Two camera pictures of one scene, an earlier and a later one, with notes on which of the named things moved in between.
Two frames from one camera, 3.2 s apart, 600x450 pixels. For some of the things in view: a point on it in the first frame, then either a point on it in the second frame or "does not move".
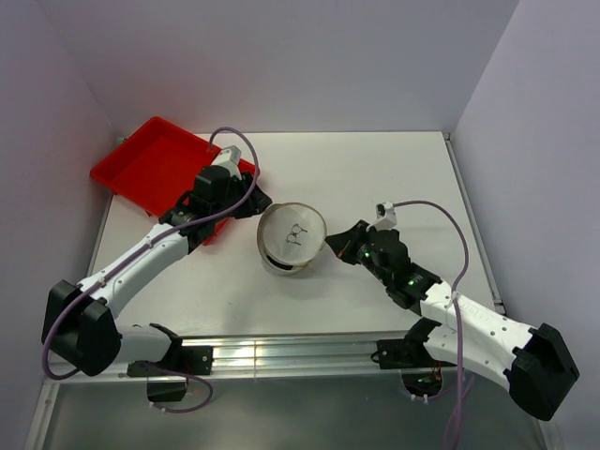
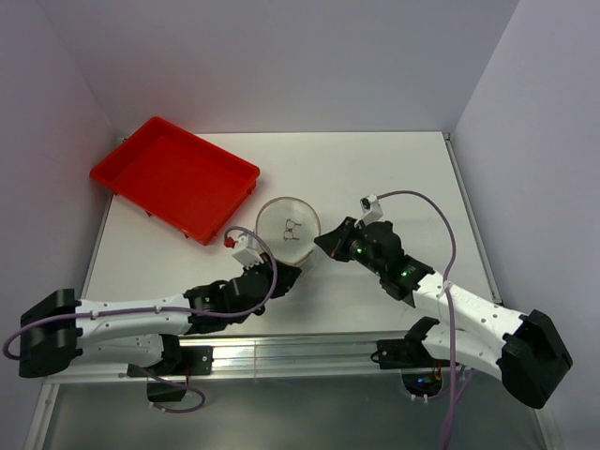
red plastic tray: [155, 167] does not move
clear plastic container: [290, 236] does not move
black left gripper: [257, 202] to [270, 268]
